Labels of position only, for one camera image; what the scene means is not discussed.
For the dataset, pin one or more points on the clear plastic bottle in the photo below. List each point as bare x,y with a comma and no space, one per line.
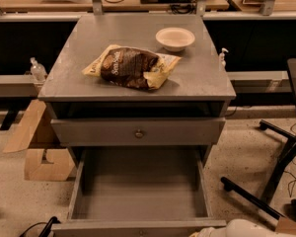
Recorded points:
38,70

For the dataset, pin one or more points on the grey drawer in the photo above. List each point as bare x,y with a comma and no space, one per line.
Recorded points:
120,131
138,192

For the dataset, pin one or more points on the white paper bowl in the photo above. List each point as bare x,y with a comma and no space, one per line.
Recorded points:
175,39

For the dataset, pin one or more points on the brass round drawer knob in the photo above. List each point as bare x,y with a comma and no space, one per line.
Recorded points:
139,133

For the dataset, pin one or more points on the brown yellow chip bag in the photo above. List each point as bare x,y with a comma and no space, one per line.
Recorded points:
132,67

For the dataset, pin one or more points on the black rolling stand base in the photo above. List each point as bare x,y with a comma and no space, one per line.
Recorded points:
286,156

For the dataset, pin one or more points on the grey drawer cabinet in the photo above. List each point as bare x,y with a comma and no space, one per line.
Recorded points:
198,87

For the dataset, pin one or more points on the white pump dispenser bottle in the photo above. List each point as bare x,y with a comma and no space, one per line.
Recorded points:
222,54

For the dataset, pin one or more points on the cardboard box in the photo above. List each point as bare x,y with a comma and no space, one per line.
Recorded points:
45,159

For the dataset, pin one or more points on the grey open bottom drawer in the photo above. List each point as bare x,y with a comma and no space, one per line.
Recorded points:
138,192

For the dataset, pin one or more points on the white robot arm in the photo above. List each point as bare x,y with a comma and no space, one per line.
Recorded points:
246,228

